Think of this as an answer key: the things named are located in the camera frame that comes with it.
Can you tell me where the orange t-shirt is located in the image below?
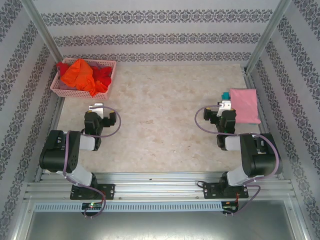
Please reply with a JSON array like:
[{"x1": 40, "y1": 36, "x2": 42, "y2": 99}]
[{"x1": 60, "y1": 58, "x2": 107, "y2": 97}]

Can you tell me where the pink folded t-shirt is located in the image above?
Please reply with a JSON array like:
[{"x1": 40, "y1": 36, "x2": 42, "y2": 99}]
[{"x1": 229, "y1": 87, "x2": 261, "y2": 125}]

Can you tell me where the pink plastic basket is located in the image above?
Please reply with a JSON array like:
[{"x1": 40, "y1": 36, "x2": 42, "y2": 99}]
[{"x1": 49, "y1": 57, "x2": 118, "y2": 101}]

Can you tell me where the red t-shirt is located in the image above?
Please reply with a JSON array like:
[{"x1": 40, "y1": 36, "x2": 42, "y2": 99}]
[{"x1": 56, "y1": 62, "x2": 113, "y2": 88}]

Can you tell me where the small green circuit board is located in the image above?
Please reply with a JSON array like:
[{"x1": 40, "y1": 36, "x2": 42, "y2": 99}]
[
  {"x1": 222, "y1": 201, "x2": 240, "y2": 210},
  {"x1": 81, "y1": 202, "x2": 103, "y2": 210}
]

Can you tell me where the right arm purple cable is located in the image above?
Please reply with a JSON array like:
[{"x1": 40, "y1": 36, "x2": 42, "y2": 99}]
[{"x1": 194, "y1": 104, "x2": 280, "y2": 217}]

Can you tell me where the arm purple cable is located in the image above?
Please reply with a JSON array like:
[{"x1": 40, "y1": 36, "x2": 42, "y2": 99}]
[
  {"x1": 62, "y1": 106, "x2": 123, "y2": 219},
  {"x1": 194, "y1": 104, "x2": 280, "y2": 217}
]

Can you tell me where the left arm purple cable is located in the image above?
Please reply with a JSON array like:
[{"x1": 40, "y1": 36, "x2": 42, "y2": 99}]
[{"x1": 62, "y1": 106, "x2": 123, "y2": 219}]

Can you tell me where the aluminium table side rail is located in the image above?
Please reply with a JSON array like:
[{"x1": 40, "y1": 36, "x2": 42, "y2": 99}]
[
  {"x1": 34, "y1": 96, "x2": 64, "y2": 183},
  {"x1": 243, "y1": 69, "x2": 286, "y2": 180}
]

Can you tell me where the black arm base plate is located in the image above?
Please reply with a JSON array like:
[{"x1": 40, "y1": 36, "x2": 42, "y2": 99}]
[
  {"x1": 203, "y1": 181, "x2": 250, "y2": 200},
  {"x1": 69, "y1": 183, "x2": 116, "y2": 201}
]

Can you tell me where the aluminium mounting rail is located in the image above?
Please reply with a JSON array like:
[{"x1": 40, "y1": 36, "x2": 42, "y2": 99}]
[{"x1": 23, "y1": 172, "x2": 296, "y2": 201}]

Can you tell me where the slotted grey cable duct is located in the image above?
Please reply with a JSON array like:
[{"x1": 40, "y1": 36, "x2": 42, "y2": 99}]
[{"x1": 33, "y1": 201, "x2": 223, "y2": 213}]

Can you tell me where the aluminium frame post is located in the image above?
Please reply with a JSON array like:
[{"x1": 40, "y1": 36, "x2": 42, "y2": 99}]
[
  {"x1": 243, "y1": 0, "x2": 292, "y2": 73},
  {"x1": 22, "y1": 0, "x2": 63, "y2": 68}
]

